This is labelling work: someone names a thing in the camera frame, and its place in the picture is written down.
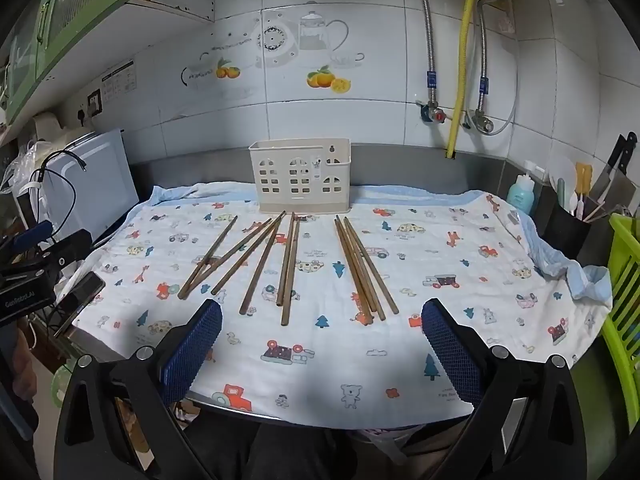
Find short braided metal hose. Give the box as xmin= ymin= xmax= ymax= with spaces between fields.
xmin=476 ymin=0 xmax=491 ymax=117

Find white microwave oven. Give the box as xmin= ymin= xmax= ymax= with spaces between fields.
xmin=40 ymin=127 xmax=140 ymax=248

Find teapot and oranges wall decal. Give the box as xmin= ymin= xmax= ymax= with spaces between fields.
xmin=180 ymin=10 xmax=366 ymax=97

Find black handled cleaver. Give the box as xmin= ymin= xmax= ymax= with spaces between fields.
xmin=590 ymin=132 xmax=632 ymax=202

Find long braided metal hose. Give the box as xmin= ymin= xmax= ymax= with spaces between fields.
xmin=406 ymin=0 xmax=440 ymax=111

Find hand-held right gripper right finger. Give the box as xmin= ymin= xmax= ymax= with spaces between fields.
xmin=421 ymin=298 xmax=587 ymax=480

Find green plastic basket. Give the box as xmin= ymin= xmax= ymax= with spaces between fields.
xmin=600 ymin=212 xmax=640 ymax=378

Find white plastic bag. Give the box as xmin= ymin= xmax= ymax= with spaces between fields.
xmin=357 ymin=425 xmax=426 ymax=466

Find metal angle valve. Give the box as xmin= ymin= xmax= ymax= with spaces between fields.
xmin=462 ymin=109 xmax=495 ymax=135

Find black utensil pot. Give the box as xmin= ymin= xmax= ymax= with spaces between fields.
xmin=543 ymin=200 xmax=592 ymax=261

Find person's dark trousers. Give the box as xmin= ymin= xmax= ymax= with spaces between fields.
xmin=182 ymin=407 xmax=361 ymax=480

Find blue soap pump bottle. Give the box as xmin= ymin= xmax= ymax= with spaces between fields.
xmin=507 ymin=160 xmax=540 ymax=214

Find black cable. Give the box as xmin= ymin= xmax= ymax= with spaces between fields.
xmin=29 ymin=169 xmax=77 ymax=241
xmin=39 ymin=149 xmax=87 ymax=181

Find yellow brush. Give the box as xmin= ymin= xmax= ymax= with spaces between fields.
xmin=575 ymin=162 xmax=594 ymax=211

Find green wall cabinet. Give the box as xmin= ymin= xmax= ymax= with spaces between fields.
xmin=0 ymin=0 xmax=139 ymax=131

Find yellow gas hose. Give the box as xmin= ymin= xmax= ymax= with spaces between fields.
xmin=446 ymin=0 xmax=477 ymax=161

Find white wall label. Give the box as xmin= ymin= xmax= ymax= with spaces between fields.
xmin=101 ymin=60 xmax=137 ymax=99

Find cream plastic utensil holder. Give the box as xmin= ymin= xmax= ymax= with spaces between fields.
xmin=248 ymin=138 xmax=353 ymax=213

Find thin grey hose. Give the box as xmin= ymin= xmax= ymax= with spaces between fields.
xmin=487 ymin=57 xmax=520 ymax=137

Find row of wooden chopsticks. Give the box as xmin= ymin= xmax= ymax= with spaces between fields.
xmin=177 ymin=211 xmax=400 ymax=327

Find printed cartoon cloth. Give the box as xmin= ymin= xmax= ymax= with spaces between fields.
xmin=64 ymin=180 xmax=614 ymax=432

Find black smartphone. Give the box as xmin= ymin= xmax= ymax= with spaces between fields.
xmin=52 ymin=271 xmax=107 ymax=339

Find black handled knife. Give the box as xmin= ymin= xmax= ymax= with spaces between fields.
xmin=619 ymin=132 xmax=640 ymax=181

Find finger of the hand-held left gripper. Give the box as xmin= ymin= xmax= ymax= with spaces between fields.
xmin=10 ymin=220 xmax=54 ymax=252
xmin=47 ymin=229 xmax=94 ymax=274

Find green round object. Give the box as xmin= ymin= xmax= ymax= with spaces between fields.
xmin=50 ymin=360 xmax=79 ymax=408

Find clear plastic bag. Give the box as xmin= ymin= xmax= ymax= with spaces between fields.
xmin=0 ymin=140 xmax=48 ymax=196

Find red handle valve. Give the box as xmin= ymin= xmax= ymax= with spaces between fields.
xmin=419 ymin=101 xmax=452 ymax=124

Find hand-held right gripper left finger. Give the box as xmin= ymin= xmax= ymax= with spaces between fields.
xmin=54 ymin=299 xmax=223 ymax=480

